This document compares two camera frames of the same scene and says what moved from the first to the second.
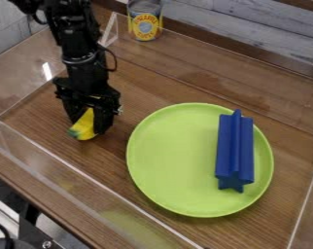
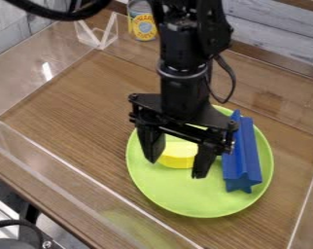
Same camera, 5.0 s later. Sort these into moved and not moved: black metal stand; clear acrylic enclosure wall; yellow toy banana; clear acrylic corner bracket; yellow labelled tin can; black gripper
Moved: yellow toy banana; black gripper
Not moved: yellow labelled tin can; clear acrylic corner bracket; black metal stand; clear acrylic enclosure wall
